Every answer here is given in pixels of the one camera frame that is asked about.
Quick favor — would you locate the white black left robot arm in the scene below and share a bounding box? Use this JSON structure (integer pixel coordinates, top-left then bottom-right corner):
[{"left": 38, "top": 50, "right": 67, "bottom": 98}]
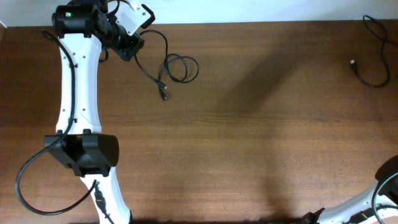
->
[{"left": 45, "top": 1, "right": 155, "bottom": 223}]

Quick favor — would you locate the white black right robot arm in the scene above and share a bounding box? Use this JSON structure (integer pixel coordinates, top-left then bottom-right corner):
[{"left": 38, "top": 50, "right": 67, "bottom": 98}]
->
[{"left": 298, "top": 156, "right": 397, "bottom": 224}]

